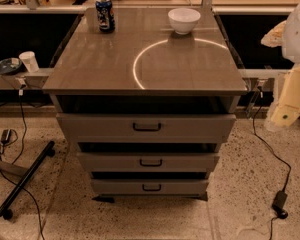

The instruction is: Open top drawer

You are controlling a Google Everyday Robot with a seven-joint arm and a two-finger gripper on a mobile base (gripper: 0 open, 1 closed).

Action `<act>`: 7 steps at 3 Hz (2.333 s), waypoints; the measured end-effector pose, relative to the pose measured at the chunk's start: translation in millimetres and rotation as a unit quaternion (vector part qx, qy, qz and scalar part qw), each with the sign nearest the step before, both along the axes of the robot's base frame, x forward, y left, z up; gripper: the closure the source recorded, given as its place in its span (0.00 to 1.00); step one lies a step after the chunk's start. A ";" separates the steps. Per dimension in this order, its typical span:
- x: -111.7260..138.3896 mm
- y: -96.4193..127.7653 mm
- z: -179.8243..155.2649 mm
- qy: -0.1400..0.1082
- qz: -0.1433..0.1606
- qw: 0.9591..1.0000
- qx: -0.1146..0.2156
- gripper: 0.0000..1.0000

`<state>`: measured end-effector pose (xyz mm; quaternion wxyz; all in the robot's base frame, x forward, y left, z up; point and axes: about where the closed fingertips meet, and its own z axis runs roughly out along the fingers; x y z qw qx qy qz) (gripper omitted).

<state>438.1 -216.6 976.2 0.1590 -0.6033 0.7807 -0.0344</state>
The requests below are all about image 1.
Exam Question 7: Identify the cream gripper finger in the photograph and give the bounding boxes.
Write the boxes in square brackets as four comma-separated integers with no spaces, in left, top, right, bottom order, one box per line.
[261,21,286,48]
[264,64,300,132]

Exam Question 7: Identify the grey top drawer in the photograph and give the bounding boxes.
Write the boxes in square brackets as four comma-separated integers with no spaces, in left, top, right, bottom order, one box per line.
[57,113,236,143]

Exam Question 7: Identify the grey drawer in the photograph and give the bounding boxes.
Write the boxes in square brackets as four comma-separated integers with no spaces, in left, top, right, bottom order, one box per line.
[77,152,219,172]
[57,113,236,143]
[91,179,209,196]

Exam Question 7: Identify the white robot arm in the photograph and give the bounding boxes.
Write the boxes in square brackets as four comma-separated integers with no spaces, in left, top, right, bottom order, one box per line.
[261,3,300,131]

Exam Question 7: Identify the grey drawer cabinet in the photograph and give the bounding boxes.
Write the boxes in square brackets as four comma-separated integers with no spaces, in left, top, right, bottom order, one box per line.
[43,8,247,201]

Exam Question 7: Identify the grey bottom drawer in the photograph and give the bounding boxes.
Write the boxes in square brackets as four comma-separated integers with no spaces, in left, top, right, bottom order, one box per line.
[91,179,209,196]

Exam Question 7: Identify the grey middle drawer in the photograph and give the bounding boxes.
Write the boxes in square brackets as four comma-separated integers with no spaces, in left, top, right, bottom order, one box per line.
[77,152,219,172]

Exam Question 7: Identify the white ceramic bowl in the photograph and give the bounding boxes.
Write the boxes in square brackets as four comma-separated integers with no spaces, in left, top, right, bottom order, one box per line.
[168,8,201,35]

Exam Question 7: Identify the black power adapter right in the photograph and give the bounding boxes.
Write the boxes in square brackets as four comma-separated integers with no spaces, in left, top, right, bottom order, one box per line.
[272,191,288,219]

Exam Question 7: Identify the black power adapter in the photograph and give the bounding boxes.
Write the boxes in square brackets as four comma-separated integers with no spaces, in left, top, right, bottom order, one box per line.
[272,191,288,219]
[0,129,11,144]

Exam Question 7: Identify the blue soda can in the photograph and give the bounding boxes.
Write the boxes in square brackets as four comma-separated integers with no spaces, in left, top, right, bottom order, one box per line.
[95,0,115,33]

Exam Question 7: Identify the white paper cup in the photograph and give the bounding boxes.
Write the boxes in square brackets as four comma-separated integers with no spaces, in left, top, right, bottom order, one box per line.
[19,51,39,72]

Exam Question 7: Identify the dark blue plate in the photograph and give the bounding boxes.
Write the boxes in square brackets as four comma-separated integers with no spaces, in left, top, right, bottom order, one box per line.
[0,58,22,75]

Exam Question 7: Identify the black power adapter left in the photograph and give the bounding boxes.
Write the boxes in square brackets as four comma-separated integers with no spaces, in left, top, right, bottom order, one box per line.
[0,129,11,144]

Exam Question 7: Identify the black wheeled stand leg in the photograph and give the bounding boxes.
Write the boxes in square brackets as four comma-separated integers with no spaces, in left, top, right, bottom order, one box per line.
[0,141,55,220]

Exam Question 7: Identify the black cable right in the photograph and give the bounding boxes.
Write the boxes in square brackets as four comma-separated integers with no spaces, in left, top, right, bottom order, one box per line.
[251,87,293,240]

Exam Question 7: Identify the black cable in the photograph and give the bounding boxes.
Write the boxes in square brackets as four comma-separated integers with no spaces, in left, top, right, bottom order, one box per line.
[0,88,46,240]
[251,87,293,240]

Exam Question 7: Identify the black cable left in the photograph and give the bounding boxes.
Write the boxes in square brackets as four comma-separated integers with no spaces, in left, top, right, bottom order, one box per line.
[0,88,46,240]

